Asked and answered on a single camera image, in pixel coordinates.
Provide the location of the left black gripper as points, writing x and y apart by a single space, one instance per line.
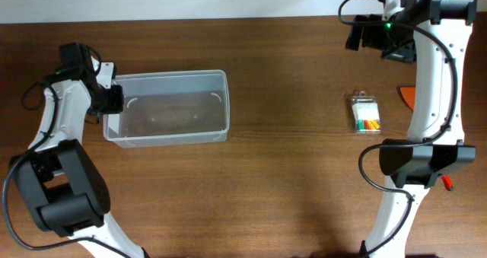
117 103

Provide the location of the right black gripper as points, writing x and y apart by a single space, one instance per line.
404 54

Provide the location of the clear plastic storage container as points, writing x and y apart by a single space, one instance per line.
170 108

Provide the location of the clear case of coloured bits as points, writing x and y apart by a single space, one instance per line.
366 113

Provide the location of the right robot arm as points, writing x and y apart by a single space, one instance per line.
433 35

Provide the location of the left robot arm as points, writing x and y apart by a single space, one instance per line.
59 184

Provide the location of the orange scraper with wooden handle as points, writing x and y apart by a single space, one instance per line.
407 94

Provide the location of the red handled pliers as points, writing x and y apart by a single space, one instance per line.
448 184

